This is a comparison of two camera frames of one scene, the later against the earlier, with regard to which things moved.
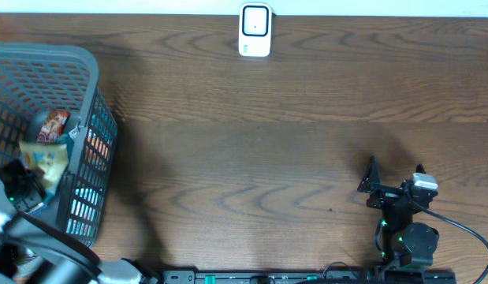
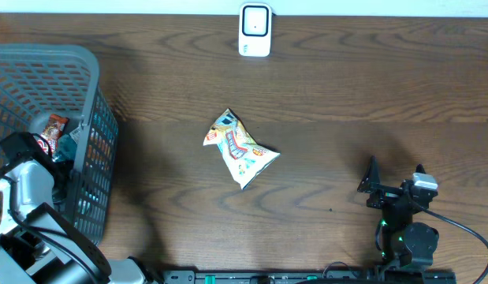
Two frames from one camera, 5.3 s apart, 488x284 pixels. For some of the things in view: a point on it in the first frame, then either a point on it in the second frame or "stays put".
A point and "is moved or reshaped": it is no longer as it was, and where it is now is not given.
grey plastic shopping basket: x=27 y=79 stays put
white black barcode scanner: x=255 y=21 stays put
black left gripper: x=35 y=192 → x=64 y=168
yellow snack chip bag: x=52 y=158 is moved or reshaped
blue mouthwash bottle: x=72 y=140 → x=66 y=149
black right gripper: x=370 y=183 stays put
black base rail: x=347 y=276 stays put
